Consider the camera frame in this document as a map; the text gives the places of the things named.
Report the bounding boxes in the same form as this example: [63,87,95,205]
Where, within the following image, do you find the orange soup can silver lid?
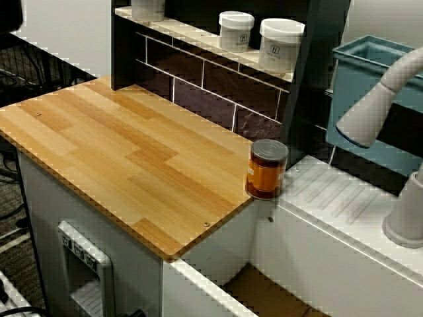
[245,139,289,201]

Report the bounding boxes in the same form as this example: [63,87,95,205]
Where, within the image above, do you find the white toy sink unit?
[161,155,423,317]

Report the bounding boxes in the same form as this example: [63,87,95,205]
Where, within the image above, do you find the wooden countertop board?
[0,75,254,264]

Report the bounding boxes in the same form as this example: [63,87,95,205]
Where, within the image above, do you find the white plastic jar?
[257,18,305,73]
[131,0,166,22]
[218,11,255,53]

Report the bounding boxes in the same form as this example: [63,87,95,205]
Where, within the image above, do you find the cream shelf board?
[114,6,294,83]

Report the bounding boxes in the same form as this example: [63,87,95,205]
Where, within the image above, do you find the black upright panel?
[280,0,352,166]

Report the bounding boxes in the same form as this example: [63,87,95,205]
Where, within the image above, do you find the black shelf side panel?
[110,0,137,92]

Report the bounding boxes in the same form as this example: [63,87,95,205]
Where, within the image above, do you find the brown cardboard sheet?
[223,264,331,317]

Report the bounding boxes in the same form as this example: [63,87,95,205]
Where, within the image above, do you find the grey toy dishwasher panel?
[56,220,115,317]

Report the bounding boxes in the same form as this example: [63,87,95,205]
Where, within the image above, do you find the blue plastic bin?
[325,35,423,181]

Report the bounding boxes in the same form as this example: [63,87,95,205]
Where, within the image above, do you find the grey curved toy faucet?
[335,46,423,250]

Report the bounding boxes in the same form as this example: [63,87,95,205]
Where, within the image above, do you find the white kitchen cabinet body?
[16,150,165,317]

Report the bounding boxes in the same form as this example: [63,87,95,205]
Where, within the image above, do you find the black cable bundle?
[0,32,97,110]

